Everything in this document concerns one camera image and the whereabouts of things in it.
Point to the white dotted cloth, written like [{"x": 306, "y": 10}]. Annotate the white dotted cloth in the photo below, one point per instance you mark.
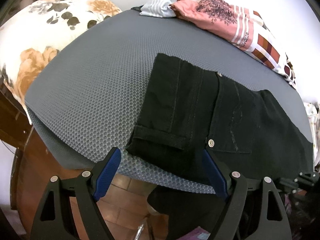
[{"x": 312, "y": 120}]

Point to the pink printed cloth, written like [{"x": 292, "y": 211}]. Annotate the pink printed cloth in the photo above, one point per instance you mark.
[{"x": 215, "y": 15}]

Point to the black pants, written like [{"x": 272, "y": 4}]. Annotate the black pants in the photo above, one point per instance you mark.
[{"x": 195, "y": 110}]

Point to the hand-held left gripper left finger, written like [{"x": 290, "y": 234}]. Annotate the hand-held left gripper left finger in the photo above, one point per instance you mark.
[{"x": 106, "y": 177}]

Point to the person's purple clothing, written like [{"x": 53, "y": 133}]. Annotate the person's purple clothing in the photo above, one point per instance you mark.
[{"x": 197, "y": 233}]

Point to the person's black clothed leg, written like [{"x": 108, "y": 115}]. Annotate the person's black clothed leg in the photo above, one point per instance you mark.
[{"x": 190, "y": 210}]

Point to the striped light blue cloth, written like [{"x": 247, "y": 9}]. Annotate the striped light blue cloth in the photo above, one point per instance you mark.
[{"x": 157, "y": 8}]

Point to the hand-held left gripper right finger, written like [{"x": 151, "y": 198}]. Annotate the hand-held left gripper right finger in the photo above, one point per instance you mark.
[{"x": 215, "y": 175}]

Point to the floral pillow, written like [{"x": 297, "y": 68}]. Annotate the floral pillow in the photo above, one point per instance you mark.
[{"x": 37, "y": 30}]

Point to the wooden furniture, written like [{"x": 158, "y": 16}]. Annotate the wooden furniture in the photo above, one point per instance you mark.
[{"x": 12, "y": 120}]

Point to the grey honeycomb mat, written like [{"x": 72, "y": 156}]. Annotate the grey honeycomb mat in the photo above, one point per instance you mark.
[{"x": 100, "y": 85}]

